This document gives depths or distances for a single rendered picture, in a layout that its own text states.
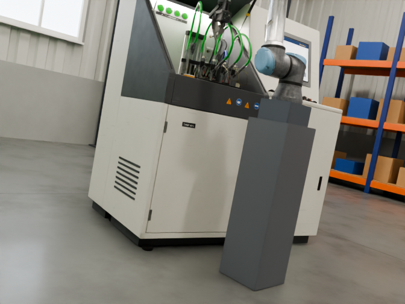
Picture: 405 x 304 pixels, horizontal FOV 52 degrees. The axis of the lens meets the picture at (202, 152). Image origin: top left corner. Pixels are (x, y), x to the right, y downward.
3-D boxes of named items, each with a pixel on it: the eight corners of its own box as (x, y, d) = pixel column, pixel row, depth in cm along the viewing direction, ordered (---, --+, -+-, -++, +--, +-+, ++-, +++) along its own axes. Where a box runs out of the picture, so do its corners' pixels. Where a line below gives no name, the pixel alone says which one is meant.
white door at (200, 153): (146, 233, 218) (168, 104, 212) (143, 231, 220) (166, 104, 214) (240, 232, 254) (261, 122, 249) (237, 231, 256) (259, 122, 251)
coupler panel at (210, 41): (203, 72, 280) (211, 26, 277) (200, 72, 283) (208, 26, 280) (218, 76, 287) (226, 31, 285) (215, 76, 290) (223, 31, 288)
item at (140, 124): (137, 251, 218) (163, 102, 211) (99, 218, 265) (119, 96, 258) (240, 248, 257) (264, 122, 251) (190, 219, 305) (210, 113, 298)
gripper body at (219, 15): (220, 20, 233) (223, -2, 232) (211, 21, 240) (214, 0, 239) (230, 23, 237) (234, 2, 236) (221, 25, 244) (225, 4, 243)
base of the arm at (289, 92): (307, 106, 203) (311, 86, 202) (290, 101, 192) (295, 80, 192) (282, 103, 214) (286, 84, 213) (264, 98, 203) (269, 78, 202)
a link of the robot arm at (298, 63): (308, 85, 200) (313, 57, 199) (287, 79, 193) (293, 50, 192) (291, 84, 210) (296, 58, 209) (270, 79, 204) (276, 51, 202)
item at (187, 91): (170, 104, 213) (176, 73, 212) (166, 103, 217) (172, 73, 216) (259, 121, 248) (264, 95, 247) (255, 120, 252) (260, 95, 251)
